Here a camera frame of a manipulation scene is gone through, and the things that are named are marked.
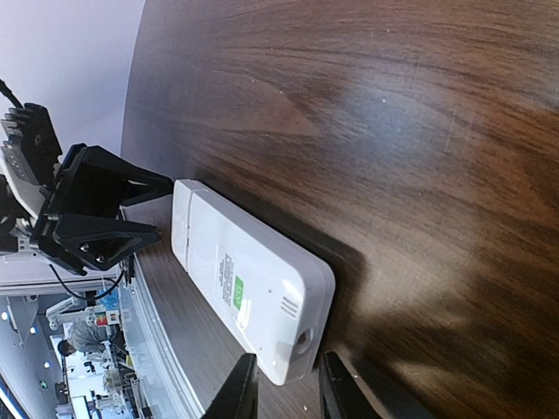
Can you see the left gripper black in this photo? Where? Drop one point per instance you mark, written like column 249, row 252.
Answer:
column 79, row 228

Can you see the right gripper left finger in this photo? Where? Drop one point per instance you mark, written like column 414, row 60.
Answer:
column 239, row 395

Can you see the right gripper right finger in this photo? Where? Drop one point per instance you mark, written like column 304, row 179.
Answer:
column 341, row 396

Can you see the white remote control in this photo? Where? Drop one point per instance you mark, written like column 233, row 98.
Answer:
column 273, row 295

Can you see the white battery cover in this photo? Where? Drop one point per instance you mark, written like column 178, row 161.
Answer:
column 184, row 190

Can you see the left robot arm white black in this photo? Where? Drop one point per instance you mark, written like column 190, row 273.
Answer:
column 15, row 221

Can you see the front aluminium rail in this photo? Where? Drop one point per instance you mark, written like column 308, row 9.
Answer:
column 164, row 326

